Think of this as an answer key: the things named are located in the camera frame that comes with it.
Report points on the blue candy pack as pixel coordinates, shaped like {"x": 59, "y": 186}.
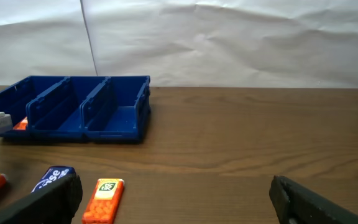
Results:
{"x": 53, "y": 175}

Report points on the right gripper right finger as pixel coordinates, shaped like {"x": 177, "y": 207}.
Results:
{"x": 303, "y": 205}

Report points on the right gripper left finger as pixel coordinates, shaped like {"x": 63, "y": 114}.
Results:
{"x": 42, "y": 207}

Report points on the blue tray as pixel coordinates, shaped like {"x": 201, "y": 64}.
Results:
{"x": 120, "y": 121}

